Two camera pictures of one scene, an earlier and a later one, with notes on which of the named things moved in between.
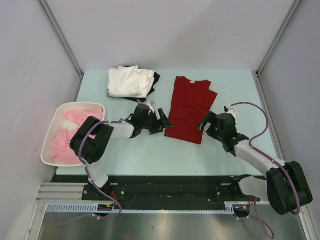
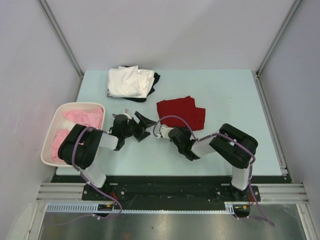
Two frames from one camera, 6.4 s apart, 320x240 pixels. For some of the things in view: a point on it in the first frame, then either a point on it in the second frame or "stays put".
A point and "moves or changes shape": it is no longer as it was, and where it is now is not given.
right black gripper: x=211 y=118 -> x=187 y=131
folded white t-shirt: x=130 y=81 stays put
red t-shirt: x=191 y=101 moves or changes shape
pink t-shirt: x=62 y=150 stays put
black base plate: x=142 y=189 stays put
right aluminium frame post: x=258 y=77 stays put
